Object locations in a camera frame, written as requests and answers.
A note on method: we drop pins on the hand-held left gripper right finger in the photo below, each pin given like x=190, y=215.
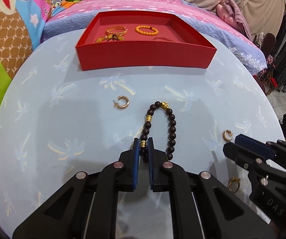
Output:
x=157, y=171

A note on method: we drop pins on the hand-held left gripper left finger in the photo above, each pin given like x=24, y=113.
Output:
x=128, y=171

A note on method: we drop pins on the red cardboard box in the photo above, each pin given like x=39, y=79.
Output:
x=145, y=56

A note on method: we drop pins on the thin gold bangle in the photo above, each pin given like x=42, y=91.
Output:
x=161, y=38

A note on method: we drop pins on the gold hoop earring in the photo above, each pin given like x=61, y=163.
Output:
x=226, y=136
x=121, y=105

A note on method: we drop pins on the dark wooden chair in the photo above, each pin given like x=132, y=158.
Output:
x=267, y=44

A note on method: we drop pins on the pink blue striped blanket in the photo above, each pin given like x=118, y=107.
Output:
x=232, y=37

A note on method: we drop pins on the purple cloth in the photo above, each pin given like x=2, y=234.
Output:
x=232, y=15

